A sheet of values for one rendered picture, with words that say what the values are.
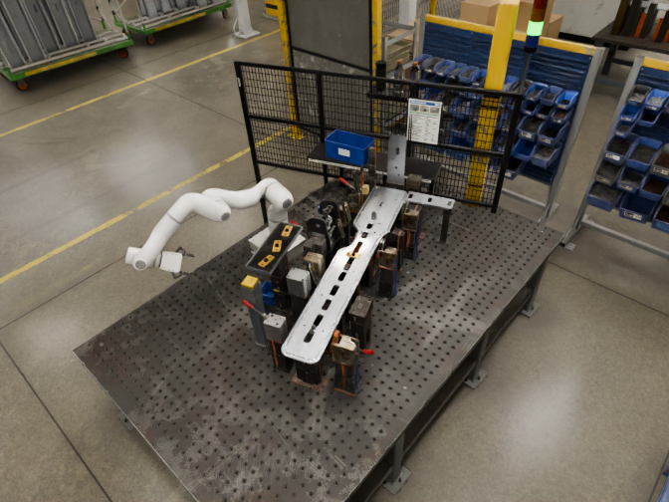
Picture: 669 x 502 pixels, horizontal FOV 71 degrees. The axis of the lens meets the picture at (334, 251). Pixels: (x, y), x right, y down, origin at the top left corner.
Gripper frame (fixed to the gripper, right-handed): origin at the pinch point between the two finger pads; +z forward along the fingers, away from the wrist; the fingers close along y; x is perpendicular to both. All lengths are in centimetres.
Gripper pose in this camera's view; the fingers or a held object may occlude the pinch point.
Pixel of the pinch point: (190, 264)
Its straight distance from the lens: 259.8
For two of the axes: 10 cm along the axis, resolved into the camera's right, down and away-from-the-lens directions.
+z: 9.1, 1.7, 3.8
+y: -1.6, 9.9, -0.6
